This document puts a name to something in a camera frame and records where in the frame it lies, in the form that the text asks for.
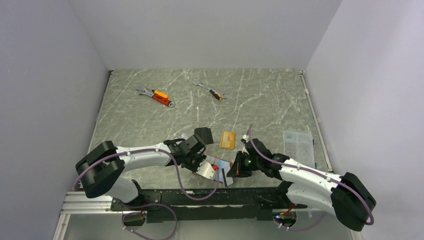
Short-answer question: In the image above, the black VIP card stack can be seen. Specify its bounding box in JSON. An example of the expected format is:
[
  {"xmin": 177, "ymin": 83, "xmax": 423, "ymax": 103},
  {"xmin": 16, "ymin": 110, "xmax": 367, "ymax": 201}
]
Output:
[{"xmin": 194, "ymin": 127, "xmax": 214, "ymax": 145}]

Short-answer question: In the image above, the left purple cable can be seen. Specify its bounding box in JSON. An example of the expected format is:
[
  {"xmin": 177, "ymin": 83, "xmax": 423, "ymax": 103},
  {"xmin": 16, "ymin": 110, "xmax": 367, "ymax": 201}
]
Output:
[{"xmin": 72, "ymin": 148, "xmax": 221, "ymax": 240}]

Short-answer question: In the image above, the clear plastic parts box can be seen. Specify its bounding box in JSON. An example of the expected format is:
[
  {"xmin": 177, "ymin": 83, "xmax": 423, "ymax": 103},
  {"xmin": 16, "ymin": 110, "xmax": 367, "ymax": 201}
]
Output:
[{"xmin": 283, "ymin": 130, "xmax": 316, "ymax": 169}]

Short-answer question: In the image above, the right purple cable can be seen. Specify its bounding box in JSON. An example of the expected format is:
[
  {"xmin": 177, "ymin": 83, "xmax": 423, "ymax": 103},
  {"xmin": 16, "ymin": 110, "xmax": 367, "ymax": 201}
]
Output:
[{"xmin": 246, "ymin": 123, "xmax": 375, "ymax": 232}]

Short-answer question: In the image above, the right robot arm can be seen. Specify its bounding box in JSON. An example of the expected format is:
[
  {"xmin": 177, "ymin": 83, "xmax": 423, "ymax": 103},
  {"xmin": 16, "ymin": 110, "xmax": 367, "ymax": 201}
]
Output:
[{"xmin": 226, "ymin": 138, "xmax": 377, "ymax": 232}]

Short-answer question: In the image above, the orange red adjustable wrench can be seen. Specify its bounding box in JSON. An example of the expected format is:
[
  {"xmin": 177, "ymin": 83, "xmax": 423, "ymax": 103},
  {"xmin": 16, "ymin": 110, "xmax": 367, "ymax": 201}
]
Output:
[{"xmin": 136, "ymin": 85, "xmax": 176, "ymax": 108}]

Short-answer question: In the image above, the black yellow handled wrench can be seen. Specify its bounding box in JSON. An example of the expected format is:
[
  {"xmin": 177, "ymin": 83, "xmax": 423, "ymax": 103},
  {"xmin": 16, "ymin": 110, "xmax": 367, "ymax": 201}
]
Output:
[{"xmin": 192, "ymin": 79, "xmax": 229, "ymax": 101}]

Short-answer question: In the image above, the black aluminium base frame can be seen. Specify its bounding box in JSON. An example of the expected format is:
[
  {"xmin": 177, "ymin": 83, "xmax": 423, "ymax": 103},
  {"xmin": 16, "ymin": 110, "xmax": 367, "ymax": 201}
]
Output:
[{"xmin": 60, "ymin": 187, "xmax": 332, "ymax": 223}]

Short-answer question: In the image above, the silver VIP card stack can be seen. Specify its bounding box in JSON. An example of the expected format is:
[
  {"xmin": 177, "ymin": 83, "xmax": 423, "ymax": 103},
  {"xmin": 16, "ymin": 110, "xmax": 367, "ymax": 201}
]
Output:
[{"xmin": 176, "ymin": 133, "xmax": 188, "ymax": 140}]

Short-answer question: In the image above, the purple cable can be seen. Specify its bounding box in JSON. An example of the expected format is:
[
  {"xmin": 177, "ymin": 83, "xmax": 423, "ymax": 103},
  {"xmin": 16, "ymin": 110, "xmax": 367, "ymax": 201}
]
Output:
[
  {"xmin": 246, "ymin": 123, "xmax": 375, "ymax": 232},
  {"xmin": 72, "ymin": 148, "xmax": 221, "ymax": 240}
]

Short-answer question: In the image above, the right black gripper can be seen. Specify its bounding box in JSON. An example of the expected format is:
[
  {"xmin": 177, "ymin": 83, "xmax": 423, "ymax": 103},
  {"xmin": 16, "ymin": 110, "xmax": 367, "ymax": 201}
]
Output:
[{"xmin": 227, "ymin": 150, "xmax": 263, "ymax": 178}]

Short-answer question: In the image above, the orange gold card stack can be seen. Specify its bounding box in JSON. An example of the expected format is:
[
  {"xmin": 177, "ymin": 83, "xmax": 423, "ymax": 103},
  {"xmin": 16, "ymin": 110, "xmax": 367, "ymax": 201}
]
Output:
[{"xmin": 219, "ymin": 131, "xmax": 236, "ymax": 150}]

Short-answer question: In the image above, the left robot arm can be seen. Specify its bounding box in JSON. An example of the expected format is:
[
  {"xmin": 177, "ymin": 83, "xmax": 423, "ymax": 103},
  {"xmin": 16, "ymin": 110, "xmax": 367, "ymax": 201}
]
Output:
[{"xmin": 75, "ymin": 135, "xmax": 216, "ymax": 210}]

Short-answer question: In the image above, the red leather card holder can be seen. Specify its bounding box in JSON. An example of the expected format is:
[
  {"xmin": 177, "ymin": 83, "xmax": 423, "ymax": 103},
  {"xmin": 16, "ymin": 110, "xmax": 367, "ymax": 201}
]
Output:
[{"xmin": 193, "ymin": 155, "xmax": 233, "ymax": 183}]

